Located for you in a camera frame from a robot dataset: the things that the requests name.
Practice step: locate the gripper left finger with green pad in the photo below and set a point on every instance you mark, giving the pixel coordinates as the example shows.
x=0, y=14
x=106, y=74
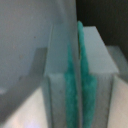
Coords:
x=59, y=63

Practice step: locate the gripper right finger with green pad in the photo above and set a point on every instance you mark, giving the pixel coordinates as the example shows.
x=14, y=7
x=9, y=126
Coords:
x=94, y=59

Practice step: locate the grey toy pot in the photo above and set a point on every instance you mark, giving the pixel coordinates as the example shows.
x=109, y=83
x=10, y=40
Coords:
x=25, y=27

